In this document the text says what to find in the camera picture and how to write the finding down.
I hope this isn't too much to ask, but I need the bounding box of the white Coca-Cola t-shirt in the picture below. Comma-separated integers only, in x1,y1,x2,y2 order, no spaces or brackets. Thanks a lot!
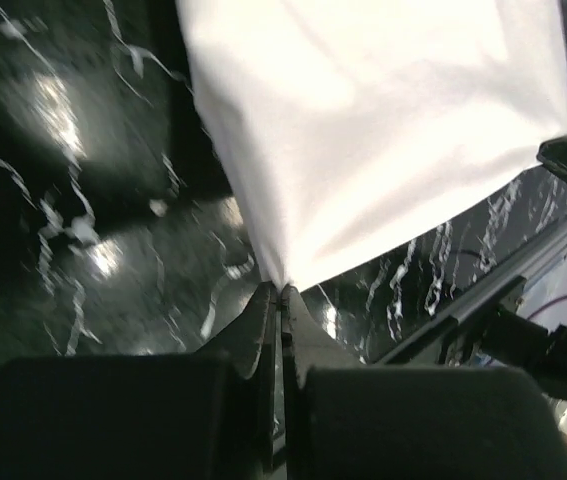
177,1,567,290

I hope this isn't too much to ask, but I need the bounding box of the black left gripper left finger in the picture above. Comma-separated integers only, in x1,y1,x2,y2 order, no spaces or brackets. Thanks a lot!
0,283,276,479

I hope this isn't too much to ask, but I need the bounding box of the aluminium frame rail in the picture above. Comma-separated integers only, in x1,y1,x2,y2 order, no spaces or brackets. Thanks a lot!
374,215,567,365

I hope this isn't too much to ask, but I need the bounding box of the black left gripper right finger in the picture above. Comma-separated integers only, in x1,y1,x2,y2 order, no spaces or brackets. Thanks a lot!
281,286,567,479

